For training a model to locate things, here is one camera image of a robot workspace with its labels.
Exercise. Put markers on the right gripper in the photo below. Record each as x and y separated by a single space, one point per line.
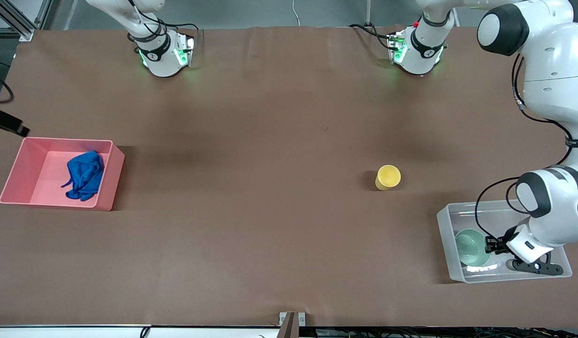
5 121

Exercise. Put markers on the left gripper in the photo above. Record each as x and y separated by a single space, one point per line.
501 245

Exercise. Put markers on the green bowl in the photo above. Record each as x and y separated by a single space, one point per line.
469 246

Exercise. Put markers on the blue cloth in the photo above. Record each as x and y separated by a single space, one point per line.
85 176

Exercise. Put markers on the yellow cup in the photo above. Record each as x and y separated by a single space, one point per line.
388 176

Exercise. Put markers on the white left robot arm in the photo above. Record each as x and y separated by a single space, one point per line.
556 70

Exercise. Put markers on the clear plastic box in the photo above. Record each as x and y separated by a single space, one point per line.
451 220

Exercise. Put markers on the pink plastic bin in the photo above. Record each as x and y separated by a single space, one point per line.
40 173

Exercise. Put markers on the brown table cover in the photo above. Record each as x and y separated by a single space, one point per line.
289 141

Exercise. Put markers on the thin grey rod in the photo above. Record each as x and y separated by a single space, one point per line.
368 11

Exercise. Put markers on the aluminium frame profile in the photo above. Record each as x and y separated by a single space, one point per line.
17 33

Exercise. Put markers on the white table edge rail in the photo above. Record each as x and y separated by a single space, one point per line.
59 332

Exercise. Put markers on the metal bracket with post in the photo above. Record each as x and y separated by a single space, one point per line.
289 324

